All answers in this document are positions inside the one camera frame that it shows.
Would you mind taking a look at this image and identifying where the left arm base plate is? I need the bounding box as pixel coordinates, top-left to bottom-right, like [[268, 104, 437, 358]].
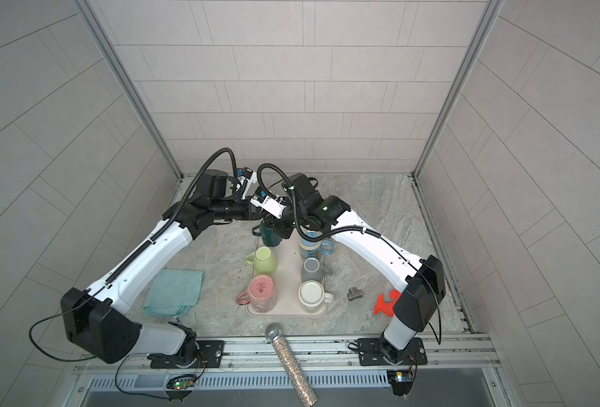
[[147, 339, 225, 369]]

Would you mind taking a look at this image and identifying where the right circuit board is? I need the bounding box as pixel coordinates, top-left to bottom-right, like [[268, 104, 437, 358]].
[[386, 370, 415, 397]]

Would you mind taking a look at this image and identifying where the light green mug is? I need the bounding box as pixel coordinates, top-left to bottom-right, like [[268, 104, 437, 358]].
[[244, 246, 278, 276]]

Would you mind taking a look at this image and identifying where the teal folded cloth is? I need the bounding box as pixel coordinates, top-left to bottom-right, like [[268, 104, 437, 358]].
[[142, 269, 204, 317]]

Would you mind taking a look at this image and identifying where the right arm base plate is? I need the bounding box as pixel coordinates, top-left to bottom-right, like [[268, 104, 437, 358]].
[[347, 337, 428, 366]]

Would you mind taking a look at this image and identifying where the iridescent blue butterfly mug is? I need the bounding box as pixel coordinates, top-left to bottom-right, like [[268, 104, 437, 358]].
[[298, 237, 334, 261]]

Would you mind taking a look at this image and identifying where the left circuit board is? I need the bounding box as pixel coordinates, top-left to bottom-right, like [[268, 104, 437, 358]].
[[166, 374, 198, 391]]

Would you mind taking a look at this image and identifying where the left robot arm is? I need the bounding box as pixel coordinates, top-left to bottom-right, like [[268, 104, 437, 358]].
[[60, 148, 261, 368]]

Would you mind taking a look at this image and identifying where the glitter tube with silver cap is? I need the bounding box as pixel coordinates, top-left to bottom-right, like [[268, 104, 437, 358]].
[[264, 323, 318, 407]]

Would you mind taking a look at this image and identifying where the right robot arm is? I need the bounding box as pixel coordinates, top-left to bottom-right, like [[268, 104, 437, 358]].
[[251, 163, 446, 364]]

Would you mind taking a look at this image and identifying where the pink glass mug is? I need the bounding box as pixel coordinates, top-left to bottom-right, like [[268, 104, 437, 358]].
[[236, 275, 277, 313]]

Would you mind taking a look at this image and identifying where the aluminium rail frame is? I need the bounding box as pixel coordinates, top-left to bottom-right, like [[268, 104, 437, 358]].
[[71, 332, 502, 376]]

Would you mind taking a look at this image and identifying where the red shark plush toy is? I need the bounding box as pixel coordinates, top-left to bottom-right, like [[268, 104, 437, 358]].
[[373, 290, 401, 317]]

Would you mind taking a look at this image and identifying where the grey mug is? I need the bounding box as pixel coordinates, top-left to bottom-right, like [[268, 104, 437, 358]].
[[301, 257, 326, 283]]

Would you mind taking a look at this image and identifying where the dark green mug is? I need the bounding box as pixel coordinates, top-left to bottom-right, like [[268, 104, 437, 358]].
[[252, 220, 283, 248]]

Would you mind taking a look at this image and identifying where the beige plastic tray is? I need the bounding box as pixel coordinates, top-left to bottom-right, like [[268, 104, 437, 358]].
[[246, 231, 327, 318]]

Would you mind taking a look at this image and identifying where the small metal clip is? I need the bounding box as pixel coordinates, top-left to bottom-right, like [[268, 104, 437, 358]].
[[347, 287, 363, 302]]

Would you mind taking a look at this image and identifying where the circuit board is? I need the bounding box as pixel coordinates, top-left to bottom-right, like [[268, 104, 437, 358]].
[[386, 370, 415, 397], [166, 374, 198, 391]]

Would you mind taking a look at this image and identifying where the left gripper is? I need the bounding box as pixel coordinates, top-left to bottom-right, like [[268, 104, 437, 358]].
[[208, 197, 271, 222]]

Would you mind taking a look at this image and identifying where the white mug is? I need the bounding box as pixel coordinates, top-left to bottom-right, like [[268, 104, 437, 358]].
[[298, 280, 335, 314]]

